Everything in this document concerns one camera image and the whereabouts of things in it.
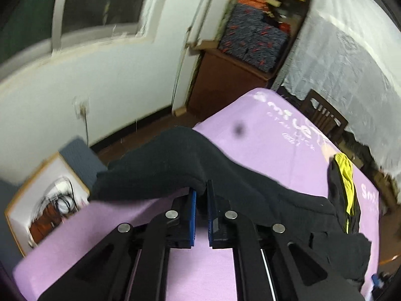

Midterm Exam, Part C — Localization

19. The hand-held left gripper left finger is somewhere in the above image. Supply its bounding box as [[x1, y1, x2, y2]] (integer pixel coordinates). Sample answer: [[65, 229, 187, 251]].
[[38, 187, 198, 301]]

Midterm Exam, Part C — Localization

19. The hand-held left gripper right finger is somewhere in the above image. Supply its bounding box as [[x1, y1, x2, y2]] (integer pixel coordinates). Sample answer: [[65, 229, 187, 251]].
[[207, 180, 365, 301]]

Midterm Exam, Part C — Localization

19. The purple printed blanket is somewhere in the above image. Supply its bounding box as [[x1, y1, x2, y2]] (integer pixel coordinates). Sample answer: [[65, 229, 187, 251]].
[[13, 88, 381, 301]]

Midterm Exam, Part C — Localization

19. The wooden cabinet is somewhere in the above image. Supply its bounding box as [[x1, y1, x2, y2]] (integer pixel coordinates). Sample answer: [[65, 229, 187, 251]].
[[187, 46, 274, 120]]

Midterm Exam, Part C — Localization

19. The yellow-green and black garment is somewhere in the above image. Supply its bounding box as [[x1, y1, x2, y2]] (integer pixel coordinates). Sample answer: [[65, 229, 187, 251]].
[[327, 152, 361, 234]]

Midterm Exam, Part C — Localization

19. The dark wooden chair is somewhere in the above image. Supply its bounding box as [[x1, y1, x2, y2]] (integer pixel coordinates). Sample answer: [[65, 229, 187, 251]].
[[300, 89, 349, 145]]

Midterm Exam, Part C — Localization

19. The white door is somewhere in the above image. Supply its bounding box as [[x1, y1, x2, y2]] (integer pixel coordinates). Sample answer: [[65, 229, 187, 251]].
[[172, 0, 242, 113]]

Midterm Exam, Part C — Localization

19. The white lace cloth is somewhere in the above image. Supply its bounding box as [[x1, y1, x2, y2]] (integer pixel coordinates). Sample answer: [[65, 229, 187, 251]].
[[272, 0, 401, 204]]

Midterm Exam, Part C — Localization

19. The window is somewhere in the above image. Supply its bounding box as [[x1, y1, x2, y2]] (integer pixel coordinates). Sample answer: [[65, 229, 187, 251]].
[[0, 0, 157, 66]]

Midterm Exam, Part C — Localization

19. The thin wall cable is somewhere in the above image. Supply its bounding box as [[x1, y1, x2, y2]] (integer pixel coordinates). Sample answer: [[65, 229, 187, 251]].
[[82, 113, 91, 147]]

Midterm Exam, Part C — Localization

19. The white box with cables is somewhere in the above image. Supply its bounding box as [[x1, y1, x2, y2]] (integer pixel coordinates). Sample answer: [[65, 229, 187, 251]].
[[5, 152, 91, 258]]

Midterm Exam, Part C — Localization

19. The wall outlet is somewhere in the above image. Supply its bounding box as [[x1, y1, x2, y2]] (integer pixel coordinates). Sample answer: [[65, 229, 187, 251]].
[[73, 97, 90, 119]]

